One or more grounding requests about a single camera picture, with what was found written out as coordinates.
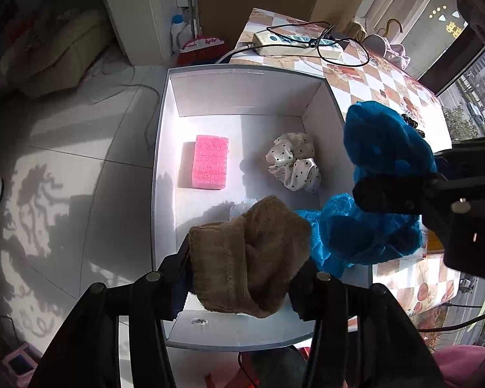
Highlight blue disposable cover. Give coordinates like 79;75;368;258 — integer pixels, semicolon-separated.
297;193;425;276
345;100;437;179

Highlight white power cord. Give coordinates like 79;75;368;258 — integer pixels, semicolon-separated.
216;44;260;64

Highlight red broom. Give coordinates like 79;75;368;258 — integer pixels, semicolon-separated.
177;34;227;65

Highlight pink plush cloth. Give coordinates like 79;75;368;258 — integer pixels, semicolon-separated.
364;34;412;69

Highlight leopard print scrunchie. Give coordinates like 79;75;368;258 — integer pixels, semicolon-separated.
402;114;426;136

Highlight white polka dot scrunchie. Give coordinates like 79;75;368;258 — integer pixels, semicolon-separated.
264;133;322;192

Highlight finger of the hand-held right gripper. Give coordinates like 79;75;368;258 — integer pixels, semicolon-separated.
352;173;471;216
433;135;485;179

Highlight beige sock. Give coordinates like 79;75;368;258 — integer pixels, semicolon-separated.
188;195;312;318

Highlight checkered printed tablecloth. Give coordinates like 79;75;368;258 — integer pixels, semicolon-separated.
228;7;465;324

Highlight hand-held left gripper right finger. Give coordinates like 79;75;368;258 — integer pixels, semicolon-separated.
289;261;445;388

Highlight beige cushion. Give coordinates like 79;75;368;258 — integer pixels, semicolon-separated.
0;8;114;98

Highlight white bottle blue cap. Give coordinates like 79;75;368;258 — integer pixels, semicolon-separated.
170;14;191;55

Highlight cream power strip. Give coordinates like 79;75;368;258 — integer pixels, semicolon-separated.
253;32;344;59

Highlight black power cables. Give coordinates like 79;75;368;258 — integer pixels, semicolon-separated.
266;20;370;67

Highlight white storage box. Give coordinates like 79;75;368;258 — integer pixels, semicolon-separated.
150;67;374;352

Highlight light blue fluffy toy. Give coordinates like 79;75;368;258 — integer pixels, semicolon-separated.
228;198;263;221

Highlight pink plastic box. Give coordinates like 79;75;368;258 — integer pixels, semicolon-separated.
2;341;41;388

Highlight pink sponge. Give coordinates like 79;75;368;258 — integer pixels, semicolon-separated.
178;135;230;190

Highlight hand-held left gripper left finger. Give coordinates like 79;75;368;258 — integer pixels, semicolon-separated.
28;242;195;388

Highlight thin black cable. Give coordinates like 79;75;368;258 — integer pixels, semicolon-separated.
416;307;485;333

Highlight person's reddish garment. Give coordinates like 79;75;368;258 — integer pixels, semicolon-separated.
432;345;485;388

